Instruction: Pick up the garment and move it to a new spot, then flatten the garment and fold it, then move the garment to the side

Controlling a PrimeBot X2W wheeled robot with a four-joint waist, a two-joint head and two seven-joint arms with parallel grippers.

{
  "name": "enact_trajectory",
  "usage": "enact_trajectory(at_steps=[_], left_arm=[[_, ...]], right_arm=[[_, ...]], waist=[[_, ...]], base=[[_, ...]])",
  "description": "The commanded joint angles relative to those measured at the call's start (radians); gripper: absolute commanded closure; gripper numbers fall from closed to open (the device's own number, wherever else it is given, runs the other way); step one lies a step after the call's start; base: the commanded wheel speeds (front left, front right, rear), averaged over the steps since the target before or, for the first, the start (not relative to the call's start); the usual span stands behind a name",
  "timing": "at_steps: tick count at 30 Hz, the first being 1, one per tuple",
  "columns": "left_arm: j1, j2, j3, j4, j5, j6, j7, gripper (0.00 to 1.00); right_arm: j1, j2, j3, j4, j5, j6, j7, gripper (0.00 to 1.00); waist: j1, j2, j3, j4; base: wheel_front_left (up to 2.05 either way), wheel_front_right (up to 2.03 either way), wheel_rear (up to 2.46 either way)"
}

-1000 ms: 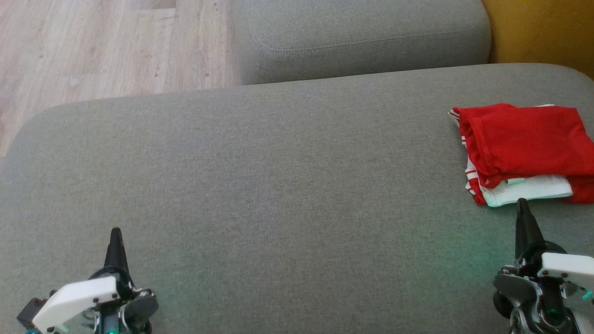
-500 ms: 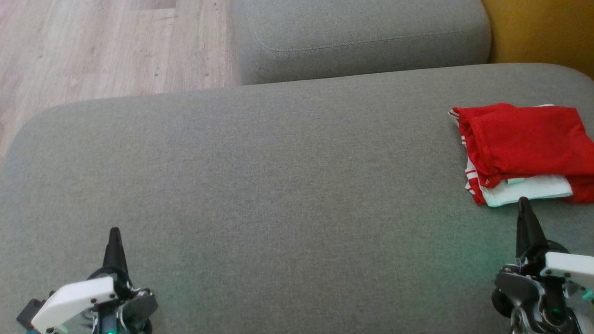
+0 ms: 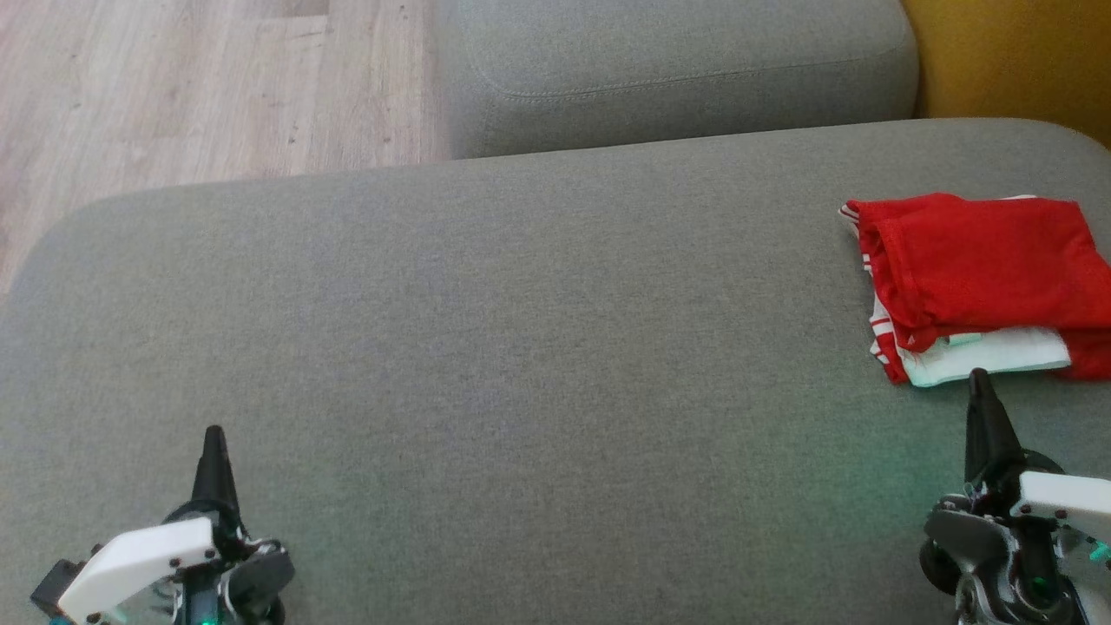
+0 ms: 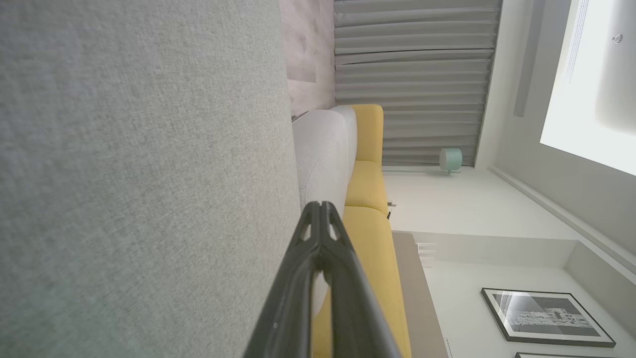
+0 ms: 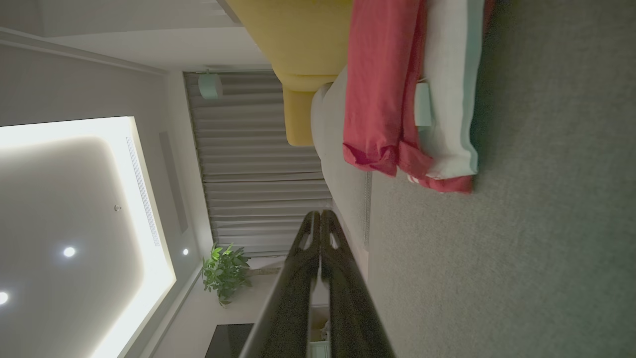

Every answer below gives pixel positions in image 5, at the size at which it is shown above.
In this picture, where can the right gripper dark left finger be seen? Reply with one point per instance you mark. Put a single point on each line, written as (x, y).
(288, 308)

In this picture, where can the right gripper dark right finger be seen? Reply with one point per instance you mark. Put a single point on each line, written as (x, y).
(350, 313)

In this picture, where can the red basketball jersey white shoulders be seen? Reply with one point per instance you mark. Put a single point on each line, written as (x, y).
(447, 99)

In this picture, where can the black flat panel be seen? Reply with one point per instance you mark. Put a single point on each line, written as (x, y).
(228, 343)

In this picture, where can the green potted plant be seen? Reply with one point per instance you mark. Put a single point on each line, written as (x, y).
(223, 273)

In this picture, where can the grey pleated curtain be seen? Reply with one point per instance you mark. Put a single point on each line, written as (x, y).
(248, 164)

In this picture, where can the long ceiling air vent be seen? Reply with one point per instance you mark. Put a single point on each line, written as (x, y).
(143, 191)

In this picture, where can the white round ceiling device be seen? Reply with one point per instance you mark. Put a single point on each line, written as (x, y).
(209, 85)

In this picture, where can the yellow cushion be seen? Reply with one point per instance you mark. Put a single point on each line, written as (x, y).
(298, 40)

